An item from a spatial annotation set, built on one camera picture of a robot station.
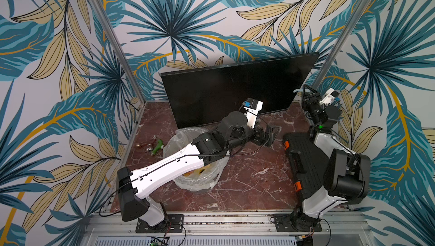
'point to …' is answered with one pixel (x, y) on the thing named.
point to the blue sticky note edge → (301, 89)
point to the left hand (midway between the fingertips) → (270, 128)
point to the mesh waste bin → (200, 192)
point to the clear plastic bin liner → (204, 177)
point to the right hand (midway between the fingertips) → (303, 86)
